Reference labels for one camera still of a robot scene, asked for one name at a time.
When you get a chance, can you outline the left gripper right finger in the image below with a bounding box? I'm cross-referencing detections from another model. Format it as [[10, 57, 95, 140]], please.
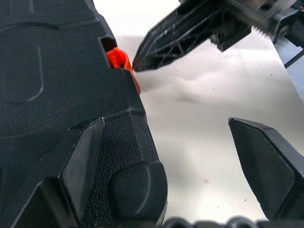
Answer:
[[228, 117, 304, 221]]

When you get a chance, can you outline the orange case latch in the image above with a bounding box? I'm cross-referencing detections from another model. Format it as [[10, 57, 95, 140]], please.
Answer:
[[105, 47, 143, 96]]

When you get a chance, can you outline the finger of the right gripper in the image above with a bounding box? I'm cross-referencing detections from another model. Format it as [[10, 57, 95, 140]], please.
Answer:
[[132, 4, 253, 71]]

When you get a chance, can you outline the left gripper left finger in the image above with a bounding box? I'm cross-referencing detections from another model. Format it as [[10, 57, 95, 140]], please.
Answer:
[[10, 118, 104, 228]]

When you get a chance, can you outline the black plastic tool case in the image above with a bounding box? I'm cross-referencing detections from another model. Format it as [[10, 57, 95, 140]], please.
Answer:
[[0, 0, 169, 228]]

